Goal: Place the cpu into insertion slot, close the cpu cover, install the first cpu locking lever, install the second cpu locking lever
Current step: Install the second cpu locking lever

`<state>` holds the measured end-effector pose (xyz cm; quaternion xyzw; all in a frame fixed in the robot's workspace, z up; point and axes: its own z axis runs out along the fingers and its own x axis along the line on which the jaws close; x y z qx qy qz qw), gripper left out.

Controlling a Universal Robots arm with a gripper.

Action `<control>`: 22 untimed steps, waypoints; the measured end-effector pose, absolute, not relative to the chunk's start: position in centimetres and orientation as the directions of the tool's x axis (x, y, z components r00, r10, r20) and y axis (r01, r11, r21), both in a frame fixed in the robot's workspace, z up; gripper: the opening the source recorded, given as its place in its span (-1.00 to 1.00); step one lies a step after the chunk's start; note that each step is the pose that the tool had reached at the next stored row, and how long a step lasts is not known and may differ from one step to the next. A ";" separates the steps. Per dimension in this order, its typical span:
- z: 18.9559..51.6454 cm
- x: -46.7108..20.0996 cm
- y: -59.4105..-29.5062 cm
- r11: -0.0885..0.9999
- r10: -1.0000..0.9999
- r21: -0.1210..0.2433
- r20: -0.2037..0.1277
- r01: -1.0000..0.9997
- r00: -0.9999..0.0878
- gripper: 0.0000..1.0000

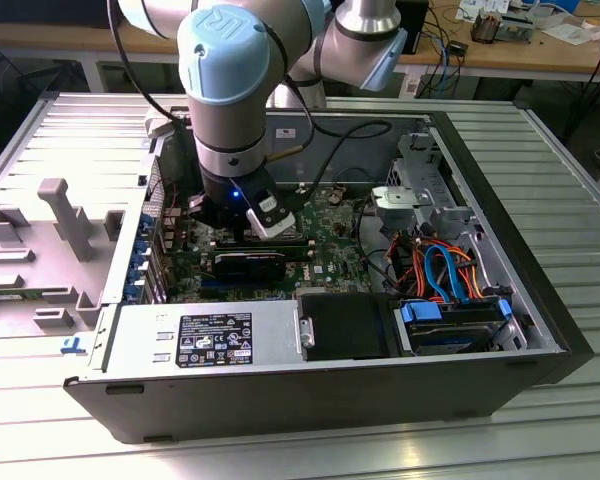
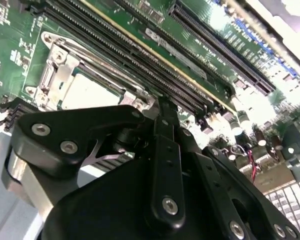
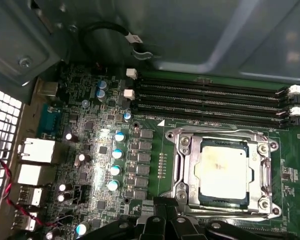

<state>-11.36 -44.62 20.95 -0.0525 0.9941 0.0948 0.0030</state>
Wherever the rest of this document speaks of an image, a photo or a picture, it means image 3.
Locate blue serial port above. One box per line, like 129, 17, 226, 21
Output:
38, 103, 64, 136

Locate black RAM slot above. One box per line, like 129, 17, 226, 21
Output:
123, 88, 300, 118
126, 67, 300, 98
133, 104, 300, 129
136, 84, 300, 107

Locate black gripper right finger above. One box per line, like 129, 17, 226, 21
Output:
166, 199, 300, 240

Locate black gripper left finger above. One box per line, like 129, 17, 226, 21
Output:
82, 196, 167, 240

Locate silver network port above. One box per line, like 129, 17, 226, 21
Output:
17, 137, 56, 164

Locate red and black wire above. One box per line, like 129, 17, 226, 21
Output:
0, 155, 61, 229

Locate black PC case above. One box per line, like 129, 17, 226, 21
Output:
0, 0, 300, 240

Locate black cable with white label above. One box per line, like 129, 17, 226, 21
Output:
79, 21, 163, 61

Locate silver USB port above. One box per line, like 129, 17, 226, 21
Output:
18, 186, 44, 207
12, 212, 38, 231

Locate silver CPU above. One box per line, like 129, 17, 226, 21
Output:
192, 136, 256, 210

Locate green motherboard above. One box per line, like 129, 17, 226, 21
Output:
32, 62, 300, 240

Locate silver port block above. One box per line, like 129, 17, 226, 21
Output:
16, 163, 58, 186

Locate CPU socket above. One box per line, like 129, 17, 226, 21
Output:
164, 126, 283, 222

